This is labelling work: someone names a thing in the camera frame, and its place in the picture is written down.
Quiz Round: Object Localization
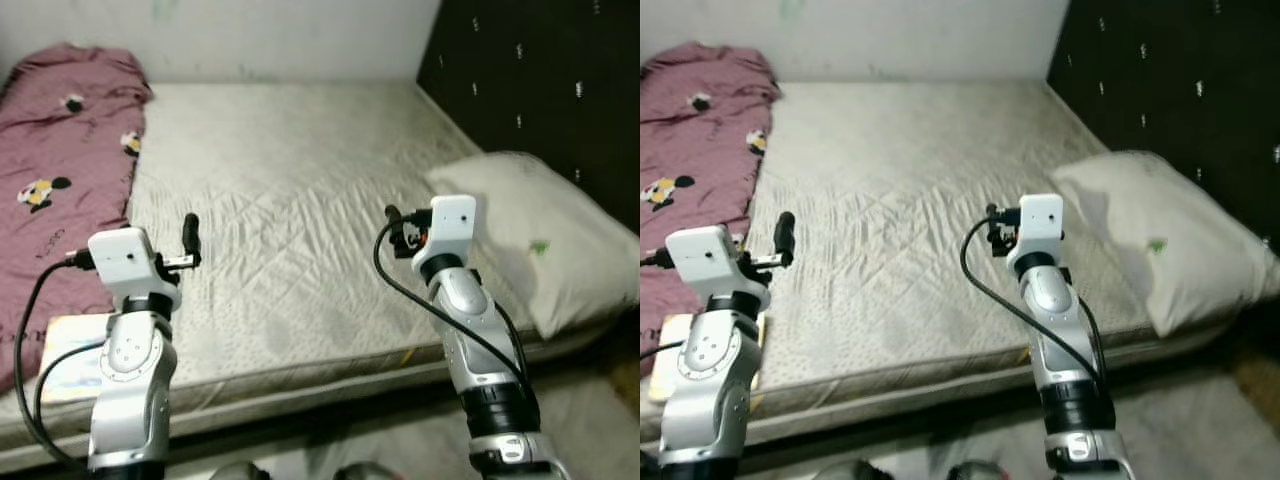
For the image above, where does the white quilted mattress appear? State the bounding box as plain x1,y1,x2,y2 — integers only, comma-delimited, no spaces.
0,80,641,471
640,80,1241,446

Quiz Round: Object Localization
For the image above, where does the white pillow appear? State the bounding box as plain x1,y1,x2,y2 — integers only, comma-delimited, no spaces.
425,152,641,339
1050,150,1280,339

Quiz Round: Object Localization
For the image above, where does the purple cartoon print blanket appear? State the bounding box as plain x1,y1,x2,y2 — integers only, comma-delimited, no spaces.
640,40,783,351
0,42,153,393

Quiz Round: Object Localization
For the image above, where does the brown floor mat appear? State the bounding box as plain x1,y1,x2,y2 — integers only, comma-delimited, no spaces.
1232,350,1280,413
608,350,641,406

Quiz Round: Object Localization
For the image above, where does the dark tufted headboard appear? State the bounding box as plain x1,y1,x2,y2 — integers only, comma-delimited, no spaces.
1045,0,1280,251
418,0,641,233

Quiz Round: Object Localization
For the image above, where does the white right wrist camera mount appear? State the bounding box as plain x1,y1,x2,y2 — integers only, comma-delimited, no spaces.
412,195,479,286
1005,193,1066,276

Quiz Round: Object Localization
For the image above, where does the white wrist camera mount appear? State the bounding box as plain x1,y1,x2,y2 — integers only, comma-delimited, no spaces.
1005,193,1066,276
88,228,183,311
412,195,479,286
665,225,746,309

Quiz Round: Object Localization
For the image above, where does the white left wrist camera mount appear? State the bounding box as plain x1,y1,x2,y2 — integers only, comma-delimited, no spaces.
665,225,746,309
88,228,183,311

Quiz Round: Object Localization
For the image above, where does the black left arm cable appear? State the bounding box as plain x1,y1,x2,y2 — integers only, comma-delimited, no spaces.
12,250,106,471
640,250,681,361

